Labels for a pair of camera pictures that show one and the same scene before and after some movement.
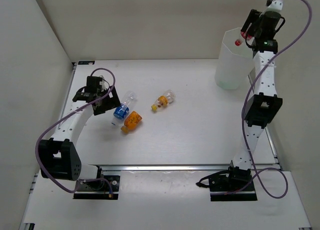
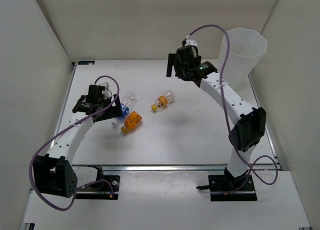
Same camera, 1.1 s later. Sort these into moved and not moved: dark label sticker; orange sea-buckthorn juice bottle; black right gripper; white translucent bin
Moved: black right gripper
Not moved: orange sea-buckthorn juice bottle; dark label sticker; white translucent bin
